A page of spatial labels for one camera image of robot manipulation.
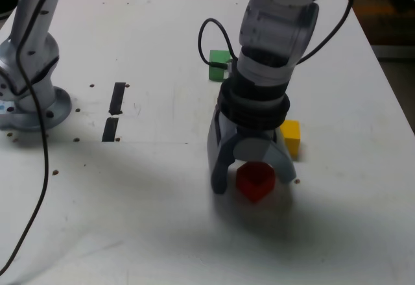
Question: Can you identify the green cube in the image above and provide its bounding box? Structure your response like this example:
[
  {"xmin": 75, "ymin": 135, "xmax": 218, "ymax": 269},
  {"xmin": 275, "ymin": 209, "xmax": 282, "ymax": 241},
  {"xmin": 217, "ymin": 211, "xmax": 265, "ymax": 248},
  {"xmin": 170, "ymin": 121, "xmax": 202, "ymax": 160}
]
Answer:
[{"xmin": 208, "ymin": 49, "xmax": 233, "ymax": 82}]

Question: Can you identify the red cube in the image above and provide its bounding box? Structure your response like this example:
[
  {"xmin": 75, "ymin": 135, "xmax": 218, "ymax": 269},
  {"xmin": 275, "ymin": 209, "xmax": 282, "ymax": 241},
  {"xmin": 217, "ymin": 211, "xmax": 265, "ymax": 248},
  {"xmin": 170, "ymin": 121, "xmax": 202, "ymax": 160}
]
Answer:
[{"xmin": 235, "ymin": 161, "xmax": 276, "ymax": 203}]

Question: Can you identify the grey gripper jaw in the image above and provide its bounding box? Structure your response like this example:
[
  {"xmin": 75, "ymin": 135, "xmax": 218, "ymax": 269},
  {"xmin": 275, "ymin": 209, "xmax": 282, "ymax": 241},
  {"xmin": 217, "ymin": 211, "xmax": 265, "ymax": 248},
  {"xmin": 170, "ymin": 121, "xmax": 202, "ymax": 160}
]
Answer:
[{"xmin": 233, "ymin": 131, "xmax": 298, "ymax": 185}]

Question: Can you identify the long black cable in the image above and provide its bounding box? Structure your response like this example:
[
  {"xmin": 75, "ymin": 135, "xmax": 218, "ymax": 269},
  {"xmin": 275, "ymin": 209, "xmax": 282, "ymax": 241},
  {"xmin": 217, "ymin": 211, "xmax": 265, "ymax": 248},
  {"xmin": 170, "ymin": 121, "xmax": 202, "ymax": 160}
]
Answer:
[{"xmin": 0, "ymin": 0, "xmax": 71, "ymax": 276}]

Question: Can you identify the yellow cube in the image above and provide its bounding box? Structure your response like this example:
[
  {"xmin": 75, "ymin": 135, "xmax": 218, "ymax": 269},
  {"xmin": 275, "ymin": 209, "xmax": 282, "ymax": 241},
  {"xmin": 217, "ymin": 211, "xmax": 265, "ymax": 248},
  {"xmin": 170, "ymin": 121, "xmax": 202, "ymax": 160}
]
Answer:
[{"xmin": 279, "ymin": 119, "xmax": 301, "ymax": 160}]

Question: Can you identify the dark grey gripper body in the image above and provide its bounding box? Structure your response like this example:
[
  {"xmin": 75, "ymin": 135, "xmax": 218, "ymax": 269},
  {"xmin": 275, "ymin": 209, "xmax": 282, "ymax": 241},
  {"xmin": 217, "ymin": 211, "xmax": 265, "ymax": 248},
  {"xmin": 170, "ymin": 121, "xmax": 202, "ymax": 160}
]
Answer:
[{"xmin": 216, "ymin": 111, "xmax": 279, "ymax": 142}]

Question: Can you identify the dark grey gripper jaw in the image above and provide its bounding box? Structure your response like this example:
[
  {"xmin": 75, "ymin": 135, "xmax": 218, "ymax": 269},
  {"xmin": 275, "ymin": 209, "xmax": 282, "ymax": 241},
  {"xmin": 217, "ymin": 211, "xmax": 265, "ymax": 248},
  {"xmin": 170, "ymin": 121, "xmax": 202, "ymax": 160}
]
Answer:
[{"xmin": 206, "ymin": 109, "xmax": 239, "ymax": 195}]

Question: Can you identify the black tape strip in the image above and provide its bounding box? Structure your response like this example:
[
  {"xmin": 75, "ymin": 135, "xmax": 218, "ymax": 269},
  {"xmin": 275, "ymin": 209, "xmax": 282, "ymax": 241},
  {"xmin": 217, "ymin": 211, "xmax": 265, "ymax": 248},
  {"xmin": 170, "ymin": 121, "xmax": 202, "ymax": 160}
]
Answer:
[{"xmin": 101, "ymin": 82, "xmax": 126, "ymax": 143}]

